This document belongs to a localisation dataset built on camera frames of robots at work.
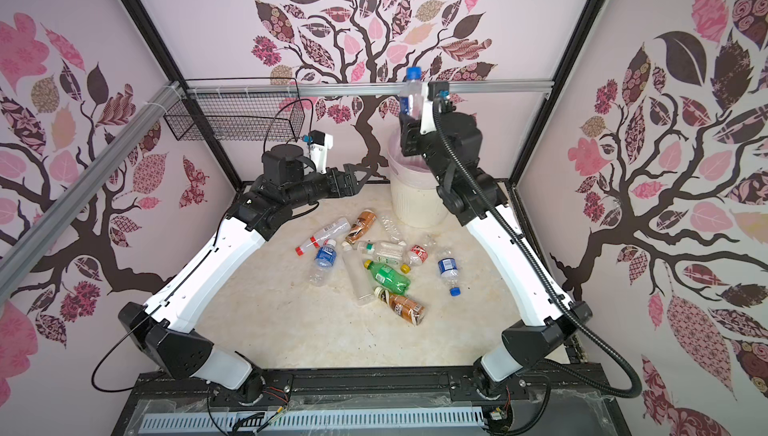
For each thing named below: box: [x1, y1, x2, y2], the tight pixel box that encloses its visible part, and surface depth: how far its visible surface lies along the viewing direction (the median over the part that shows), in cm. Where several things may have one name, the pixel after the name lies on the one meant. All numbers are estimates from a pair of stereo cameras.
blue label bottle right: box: [437, 249, 461, 297], surface depth 93 cm
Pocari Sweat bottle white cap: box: [309, 238, 337, 287], surface depth 96 cm
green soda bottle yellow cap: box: [364, 259, 411, 296], surface depth 90 cm
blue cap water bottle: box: [400, 67, 424, 119], surface depth 58 cm
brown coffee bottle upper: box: [342, 209, 377, 250], surface depth 103 cm
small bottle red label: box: [408, 244, 428, 267], surface depth 96 cm
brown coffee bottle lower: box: [374, 286, 425, 326], surface depth 85 cm
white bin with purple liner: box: [387, 130, 447, 229], surface depth 92 cm
